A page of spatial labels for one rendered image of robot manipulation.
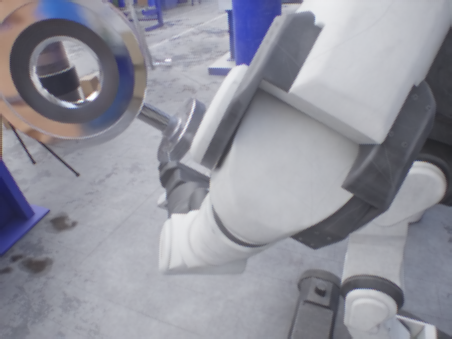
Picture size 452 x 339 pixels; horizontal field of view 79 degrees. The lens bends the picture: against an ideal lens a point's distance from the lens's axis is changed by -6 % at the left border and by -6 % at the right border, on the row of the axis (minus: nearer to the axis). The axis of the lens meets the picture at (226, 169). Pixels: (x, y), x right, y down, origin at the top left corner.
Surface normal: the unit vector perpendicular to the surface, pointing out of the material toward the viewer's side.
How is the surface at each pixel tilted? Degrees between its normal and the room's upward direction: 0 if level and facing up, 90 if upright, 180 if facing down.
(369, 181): 86
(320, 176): 65
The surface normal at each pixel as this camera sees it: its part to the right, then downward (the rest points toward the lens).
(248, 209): -0.19, 0.46
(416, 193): -0.40, 0.56
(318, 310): -0.07, -0.81
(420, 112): 0.02, 0.07
